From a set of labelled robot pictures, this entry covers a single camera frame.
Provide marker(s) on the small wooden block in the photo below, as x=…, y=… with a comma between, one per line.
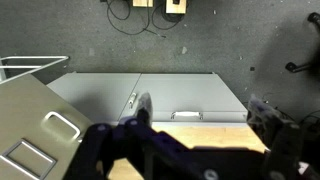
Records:
x=142, y=2

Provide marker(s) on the grey cabinet door panel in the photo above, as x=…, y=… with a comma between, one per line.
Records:
x=96, y=90

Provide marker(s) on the silver metal rack frame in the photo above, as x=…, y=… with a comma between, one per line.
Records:
x=36, y=57

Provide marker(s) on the silver label holder frame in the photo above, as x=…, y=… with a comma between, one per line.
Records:
x=40, y=152

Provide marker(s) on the black office chair base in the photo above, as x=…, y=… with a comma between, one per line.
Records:
x=298, y=66

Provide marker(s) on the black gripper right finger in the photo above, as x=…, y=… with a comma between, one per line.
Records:
x=283, y=143

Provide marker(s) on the grey cabinet drawer panel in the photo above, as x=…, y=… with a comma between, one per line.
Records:
x=190, y=91

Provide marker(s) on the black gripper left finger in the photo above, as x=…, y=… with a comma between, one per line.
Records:
x=133, y=150

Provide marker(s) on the large wooden block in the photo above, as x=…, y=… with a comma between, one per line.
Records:
x=176, y=7

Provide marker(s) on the small paper scrap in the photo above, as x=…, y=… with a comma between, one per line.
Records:
x=184, y=50

